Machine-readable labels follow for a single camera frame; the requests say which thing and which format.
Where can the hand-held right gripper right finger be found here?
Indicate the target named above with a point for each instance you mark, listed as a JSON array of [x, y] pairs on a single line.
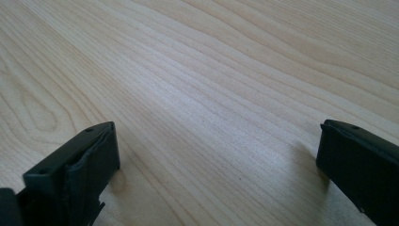
[[360, 163]]

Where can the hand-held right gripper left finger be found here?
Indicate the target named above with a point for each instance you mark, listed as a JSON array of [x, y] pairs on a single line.
[[75, 175]]

